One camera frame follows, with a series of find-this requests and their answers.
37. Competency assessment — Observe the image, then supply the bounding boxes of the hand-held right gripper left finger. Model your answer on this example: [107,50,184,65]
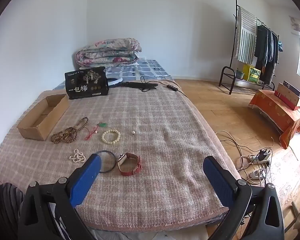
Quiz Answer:
[17,154,102,240]

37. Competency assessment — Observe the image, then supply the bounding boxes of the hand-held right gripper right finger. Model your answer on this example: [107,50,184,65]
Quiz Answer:
[202,156,285,240]

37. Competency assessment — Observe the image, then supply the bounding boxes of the white pearl bracelet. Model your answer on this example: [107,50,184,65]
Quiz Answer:
[69,149,86,163]

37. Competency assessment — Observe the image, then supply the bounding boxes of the thin black ring bangle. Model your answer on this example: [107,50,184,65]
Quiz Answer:
[94,150,117,173]

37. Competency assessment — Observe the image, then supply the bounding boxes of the cream bead bracelet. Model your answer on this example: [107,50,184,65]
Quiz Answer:
[101,129,121,145]

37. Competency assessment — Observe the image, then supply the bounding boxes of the red strap wristwatch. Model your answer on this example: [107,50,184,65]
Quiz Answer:
[117,152,142,176]

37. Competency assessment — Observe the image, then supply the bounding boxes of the brown wooden bead necklace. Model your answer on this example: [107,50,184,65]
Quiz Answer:
[51,117,89,144]

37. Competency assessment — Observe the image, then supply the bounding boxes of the green pendant with red cord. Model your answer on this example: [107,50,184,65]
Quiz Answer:
[84,122,108,141]

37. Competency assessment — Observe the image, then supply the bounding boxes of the cardboard box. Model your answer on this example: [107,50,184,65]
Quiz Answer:
[17,94,70,141]

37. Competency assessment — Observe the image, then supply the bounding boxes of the white power strip with charger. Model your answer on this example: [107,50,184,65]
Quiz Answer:
[249,149,270,165]

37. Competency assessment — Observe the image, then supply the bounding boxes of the pink plaid blanket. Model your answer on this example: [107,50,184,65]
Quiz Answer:
[0,79,242,230]

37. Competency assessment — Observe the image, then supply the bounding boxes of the dark striped cloth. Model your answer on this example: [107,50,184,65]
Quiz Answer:
[0,182,25,240]

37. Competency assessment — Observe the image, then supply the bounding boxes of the black snack bag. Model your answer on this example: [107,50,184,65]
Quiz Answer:
[65,67,109,100]

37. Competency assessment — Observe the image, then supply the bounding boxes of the orange cloth covered table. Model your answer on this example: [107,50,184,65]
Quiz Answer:
[249,89,300,149]

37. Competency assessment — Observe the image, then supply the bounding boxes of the red long box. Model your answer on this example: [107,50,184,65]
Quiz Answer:
[274,91,300,111]

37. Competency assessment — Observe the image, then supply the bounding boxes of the black folded tripod stand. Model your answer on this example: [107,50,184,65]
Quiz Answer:
[120,81,158,92]

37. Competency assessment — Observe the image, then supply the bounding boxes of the tan long box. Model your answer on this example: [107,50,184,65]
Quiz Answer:
[277,82,300,107]

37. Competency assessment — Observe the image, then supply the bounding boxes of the yellow plastic crate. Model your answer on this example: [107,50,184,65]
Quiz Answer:
[242,64,261,83]

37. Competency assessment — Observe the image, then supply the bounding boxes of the black metal clothes rack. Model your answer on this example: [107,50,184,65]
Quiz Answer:
[219,0,280,95]

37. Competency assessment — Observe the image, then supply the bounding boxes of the dark blue long box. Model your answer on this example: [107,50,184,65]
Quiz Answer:
[283,80,300,97]

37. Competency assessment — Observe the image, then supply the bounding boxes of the blue patterned bed sheet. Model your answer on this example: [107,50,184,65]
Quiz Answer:
[52,59,175,90]

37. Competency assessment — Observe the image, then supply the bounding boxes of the folded floral quilt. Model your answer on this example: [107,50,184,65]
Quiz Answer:
[76,38,142,67]

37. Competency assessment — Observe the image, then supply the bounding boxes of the hanging dark clothes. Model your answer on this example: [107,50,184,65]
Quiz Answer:
[254,24,279,85]

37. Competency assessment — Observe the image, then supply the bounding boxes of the striped hanging towel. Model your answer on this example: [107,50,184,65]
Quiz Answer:
[236,7,257,65]

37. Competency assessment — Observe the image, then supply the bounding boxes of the power strip with cables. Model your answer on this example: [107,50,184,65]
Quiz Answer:
[216,130,275,188]

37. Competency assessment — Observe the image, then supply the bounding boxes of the white ring light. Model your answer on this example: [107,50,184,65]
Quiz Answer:
[106,76,122,88]

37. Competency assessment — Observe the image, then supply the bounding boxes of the black cable with inline switch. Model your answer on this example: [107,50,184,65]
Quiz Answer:
[140,76,188,98]

